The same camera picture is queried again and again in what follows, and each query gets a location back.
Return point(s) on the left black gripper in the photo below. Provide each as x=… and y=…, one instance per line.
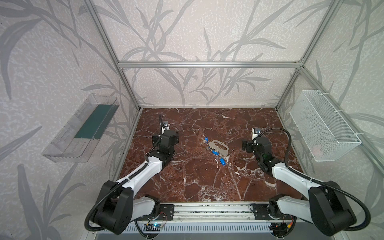
x=165, y=138

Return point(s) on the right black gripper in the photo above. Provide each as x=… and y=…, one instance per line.
x=247, y=145

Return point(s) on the metal key holder plate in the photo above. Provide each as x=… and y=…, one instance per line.
x=222, y=148

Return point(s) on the blue key fob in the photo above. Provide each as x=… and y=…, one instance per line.
x=222, y=161

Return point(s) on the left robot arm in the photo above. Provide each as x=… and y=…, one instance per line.
x=116, y=205

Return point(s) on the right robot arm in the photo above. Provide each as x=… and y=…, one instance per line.
x=321, y=204

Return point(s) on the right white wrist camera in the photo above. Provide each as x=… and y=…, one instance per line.
x=255, y=133

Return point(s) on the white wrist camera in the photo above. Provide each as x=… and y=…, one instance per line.
x=255, y=133
x=163, y=125

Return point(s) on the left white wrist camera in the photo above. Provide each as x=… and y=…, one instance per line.
x=163, y=125

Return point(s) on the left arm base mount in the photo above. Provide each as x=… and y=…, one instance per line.
x=162, y=212

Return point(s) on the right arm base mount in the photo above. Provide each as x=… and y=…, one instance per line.
x=261, y=212

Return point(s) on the aluminium front rail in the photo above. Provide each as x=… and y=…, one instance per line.
x=209, y=212

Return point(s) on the white wire mesh basket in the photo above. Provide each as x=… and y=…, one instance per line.
x=326, y=133

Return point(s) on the clear plastic wall shelf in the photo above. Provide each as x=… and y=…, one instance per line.
x=77, y=140

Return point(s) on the aluminium frame crossbar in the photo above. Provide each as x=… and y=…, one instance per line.
x=209, y=64

